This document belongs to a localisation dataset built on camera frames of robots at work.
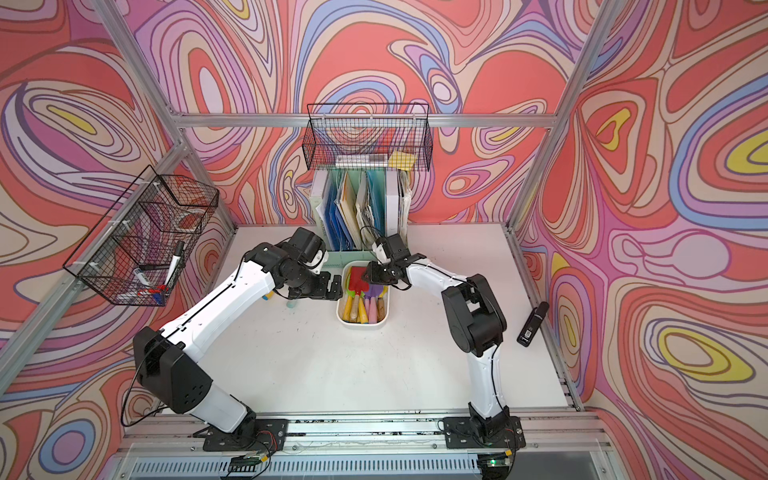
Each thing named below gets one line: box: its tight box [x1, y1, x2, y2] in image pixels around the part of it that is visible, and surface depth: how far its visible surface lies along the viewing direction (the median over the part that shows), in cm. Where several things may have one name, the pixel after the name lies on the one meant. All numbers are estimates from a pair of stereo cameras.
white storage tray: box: [336, 261, 391, 327], surface depth 90 cm
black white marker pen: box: [164, 240, 185, 287], surface depth 70 cm
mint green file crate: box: [310, 169, 412, 269], surface depth 99 cm
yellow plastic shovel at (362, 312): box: [357, 297, 369, 324], surface depth 91 cm
